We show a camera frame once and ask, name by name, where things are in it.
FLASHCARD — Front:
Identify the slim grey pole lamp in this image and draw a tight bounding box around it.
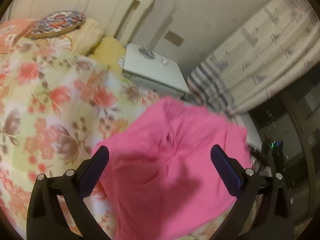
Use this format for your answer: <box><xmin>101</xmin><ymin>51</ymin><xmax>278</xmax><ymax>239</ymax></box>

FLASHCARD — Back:
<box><xmin>138</xmin><ymin>4</ymin><xmax>176</xmax><ymax>58</ymax></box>

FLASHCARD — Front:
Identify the beige wall outlet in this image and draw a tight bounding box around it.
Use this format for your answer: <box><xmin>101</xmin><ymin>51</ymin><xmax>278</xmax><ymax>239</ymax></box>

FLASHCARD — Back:
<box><xmin>164</xmin><ymin>30</ymin><xmax>184</xmax><ymax>47</ymax></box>

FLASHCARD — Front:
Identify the dark window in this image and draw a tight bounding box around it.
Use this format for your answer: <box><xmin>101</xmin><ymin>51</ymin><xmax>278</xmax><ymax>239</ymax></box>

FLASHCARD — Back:
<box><xmin>249</xmin><ymin>62</ymin><xmax>320</xmax><ymax>207</ymax></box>

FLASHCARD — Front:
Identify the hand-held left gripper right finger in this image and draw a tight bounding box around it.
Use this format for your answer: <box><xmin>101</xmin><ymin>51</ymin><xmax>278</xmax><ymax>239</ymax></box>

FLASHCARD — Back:
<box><xmin>210</xmin><ymin>145</ymin><xmax>295</xmax><ymax>240</ymax></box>

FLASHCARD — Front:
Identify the white nightstand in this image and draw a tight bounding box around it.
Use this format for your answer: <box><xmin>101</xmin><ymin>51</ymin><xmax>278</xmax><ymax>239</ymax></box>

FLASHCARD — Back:
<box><xmin>122</xmin><ymin>43</ymin><xmax>190</xmax><ymax>100</ymax></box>

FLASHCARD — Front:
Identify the pink padded jacket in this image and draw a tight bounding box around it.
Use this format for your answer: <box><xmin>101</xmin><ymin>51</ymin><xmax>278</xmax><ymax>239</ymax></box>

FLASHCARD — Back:
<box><xmin>92</xmin><ymin>96</ymin><xmax>253</xmax><ymax>240</ymax></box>

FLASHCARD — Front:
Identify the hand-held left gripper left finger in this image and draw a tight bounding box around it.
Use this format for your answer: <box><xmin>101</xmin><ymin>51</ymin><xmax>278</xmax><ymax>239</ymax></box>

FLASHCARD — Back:
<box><xmin>26</xmin><ymin>145</ymin><xmax>110</xmax><ymax>240</ymax></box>

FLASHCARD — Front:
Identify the yellow pillow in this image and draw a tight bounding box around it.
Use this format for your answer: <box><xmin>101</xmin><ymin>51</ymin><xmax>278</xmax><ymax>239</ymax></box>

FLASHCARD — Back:
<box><xmin>93</xmin><ymin>37</ymin><xmax>126</xmax><ymax>71</ymax></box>

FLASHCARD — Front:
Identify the orange floral pillow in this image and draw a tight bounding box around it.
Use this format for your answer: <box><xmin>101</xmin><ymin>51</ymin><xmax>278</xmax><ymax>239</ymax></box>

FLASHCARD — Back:
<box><xmin>0</xmin><ymin>18</ymin><xmax>41</xmax><ymax>54</ymax></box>

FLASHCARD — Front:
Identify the white bed headboard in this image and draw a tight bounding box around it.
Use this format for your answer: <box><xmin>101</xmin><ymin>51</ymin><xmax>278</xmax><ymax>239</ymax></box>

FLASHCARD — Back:
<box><xmin>5</xmin><ymin>0</ymin><xmax>162</xmax><ymax>46</ymax></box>

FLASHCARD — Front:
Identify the floral quilt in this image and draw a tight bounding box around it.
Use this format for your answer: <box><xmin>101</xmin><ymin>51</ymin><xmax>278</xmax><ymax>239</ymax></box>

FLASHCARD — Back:
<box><xmin>0</xmin><ymin>35</ymin><xmax>263</xmax><ymax>240</ymax></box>

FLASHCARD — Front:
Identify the striped beige curtain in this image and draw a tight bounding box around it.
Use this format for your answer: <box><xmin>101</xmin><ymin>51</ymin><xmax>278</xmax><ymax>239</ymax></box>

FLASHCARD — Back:
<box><xmin>186</xmin><ymin>0</ymin><xmax>320</xmax><ymax>116</ymax></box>

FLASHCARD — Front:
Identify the round embroidered cushion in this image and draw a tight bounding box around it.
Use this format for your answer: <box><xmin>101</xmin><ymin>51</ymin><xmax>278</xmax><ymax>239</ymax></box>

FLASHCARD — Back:
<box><xmin>30</xmin><ymin>10</ymin><xmax>86</xmax><ymax>39</ymax></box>

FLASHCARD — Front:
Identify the cream textured pillow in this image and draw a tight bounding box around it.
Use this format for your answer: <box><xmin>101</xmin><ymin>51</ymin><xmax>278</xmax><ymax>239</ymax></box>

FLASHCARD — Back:
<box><xmin>64</xmin><ymin>19</ymin><xmax>106</xmax><ymax>56</ymax></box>

